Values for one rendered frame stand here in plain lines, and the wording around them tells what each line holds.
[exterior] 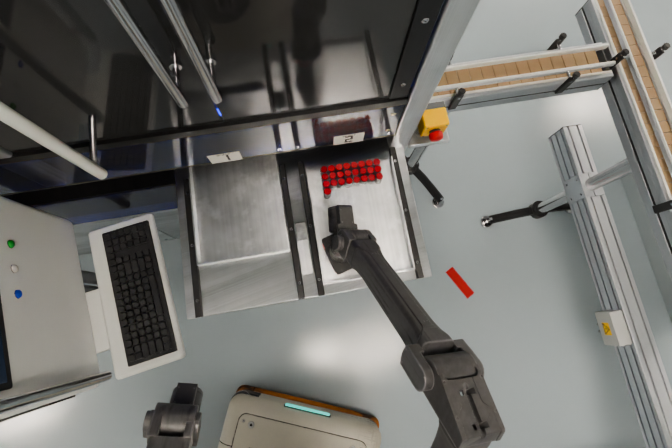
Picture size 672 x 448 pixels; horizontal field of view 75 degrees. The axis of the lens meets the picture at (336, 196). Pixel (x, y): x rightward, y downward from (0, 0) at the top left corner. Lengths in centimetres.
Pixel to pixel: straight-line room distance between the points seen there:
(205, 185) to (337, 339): 109
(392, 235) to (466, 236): 103
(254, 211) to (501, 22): 200
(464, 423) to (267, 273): 75
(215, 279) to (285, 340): 92
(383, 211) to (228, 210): 46
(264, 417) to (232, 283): 77
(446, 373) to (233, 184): 87
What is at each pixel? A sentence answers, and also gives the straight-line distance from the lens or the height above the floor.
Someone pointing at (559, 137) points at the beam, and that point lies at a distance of 202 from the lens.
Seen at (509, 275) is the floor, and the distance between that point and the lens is 233.
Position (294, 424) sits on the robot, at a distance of 192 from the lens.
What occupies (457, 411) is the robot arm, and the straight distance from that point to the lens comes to 69.
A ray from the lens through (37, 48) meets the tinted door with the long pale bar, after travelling 83.
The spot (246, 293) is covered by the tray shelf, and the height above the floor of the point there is 88.
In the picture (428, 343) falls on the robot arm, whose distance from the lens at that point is 74.
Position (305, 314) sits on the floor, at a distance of 215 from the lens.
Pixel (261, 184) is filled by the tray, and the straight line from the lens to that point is 133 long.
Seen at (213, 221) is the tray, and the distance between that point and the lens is 133.
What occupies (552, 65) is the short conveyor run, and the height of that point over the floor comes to 93.
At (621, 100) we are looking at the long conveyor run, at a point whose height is 91.
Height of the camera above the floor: 214
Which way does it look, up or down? 75 degrees down
